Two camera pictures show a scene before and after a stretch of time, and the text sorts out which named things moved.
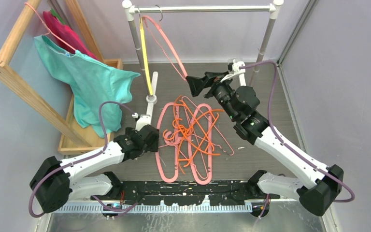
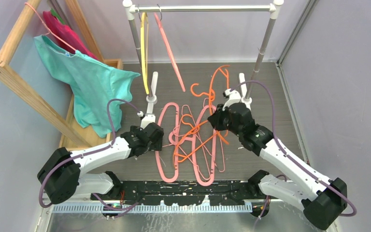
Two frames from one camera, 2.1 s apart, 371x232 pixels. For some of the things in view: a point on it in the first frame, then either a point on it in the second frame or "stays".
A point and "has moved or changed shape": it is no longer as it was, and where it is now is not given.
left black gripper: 151,147 stays
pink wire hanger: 198,111 to 201,141
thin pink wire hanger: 49,31 stays
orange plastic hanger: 192,132 has moved or changed shape
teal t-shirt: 100,92 stays
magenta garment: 65,36 stays
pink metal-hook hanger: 169,42 has moved or changed shape
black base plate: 185,193 stays
